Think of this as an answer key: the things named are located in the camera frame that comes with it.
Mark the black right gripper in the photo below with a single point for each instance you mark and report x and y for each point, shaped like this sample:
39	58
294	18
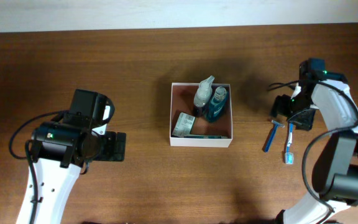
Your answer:
304	118

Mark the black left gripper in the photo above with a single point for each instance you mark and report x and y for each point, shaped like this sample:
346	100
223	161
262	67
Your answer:
115	146

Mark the blue disposable razor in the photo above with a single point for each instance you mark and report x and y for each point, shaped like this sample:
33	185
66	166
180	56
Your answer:
271	136

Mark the blue white toothbrush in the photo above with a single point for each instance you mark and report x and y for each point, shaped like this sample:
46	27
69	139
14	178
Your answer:
288	156

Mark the teal Listerine mouthwash bottle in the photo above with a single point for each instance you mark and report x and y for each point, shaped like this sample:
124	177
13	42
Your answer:
216	104

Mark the green white Dettol soap box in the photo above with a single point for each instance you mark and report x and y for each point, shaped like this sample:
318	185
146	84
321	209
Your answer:
184	125

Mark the teal Colgate toothpaste tube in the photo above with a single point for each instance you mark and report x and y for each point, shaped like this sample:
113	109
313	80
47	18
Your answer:
196	136

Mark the clear spray bottle dark liquid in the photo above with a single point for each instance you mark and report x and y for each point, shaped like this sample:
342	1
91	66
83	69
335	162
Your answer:
202	96

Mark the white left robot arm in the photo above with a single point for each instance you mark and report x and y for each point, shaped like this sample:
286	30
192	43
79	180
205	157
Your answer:
61	149

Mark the white box pink interior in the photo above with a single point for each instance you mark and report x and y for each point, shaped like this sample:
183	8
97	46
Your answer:
181	101

